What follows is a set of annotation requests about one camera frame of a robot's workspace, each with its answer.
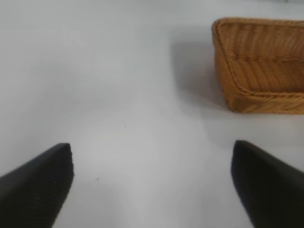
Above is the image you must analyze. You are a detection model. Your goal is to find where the woven wicker rectangular basket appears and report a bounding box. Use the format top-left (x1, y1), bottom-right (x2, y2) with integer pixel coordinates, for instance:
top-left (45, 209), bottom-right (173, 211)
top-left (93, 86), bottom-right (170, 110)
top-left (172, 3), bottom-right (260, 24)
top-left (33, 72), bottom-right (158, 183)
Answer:
top-left (211, 17), bottom-right (304, 114)

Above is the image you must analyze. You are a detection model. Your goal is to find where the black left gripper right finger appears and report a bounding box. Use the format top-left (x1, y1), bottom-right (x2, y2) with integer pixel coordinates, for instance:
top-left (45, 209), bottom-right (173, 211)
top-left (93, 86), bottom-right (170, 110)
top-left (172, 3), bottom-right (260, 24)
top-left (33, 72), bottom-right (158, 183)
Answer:
top-left (230, 140), bottom-right (304, 228)

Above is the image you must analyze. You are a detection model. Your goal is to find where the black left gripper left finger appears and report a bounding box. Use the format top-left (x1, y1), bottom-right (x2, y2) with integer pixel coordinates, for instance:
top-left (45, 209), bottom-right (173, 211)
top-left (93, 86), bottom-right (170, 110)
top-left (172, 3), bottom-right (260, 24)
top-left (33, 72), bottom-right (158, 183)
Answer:
top-left (0, 142), bottom-right (75, 228)

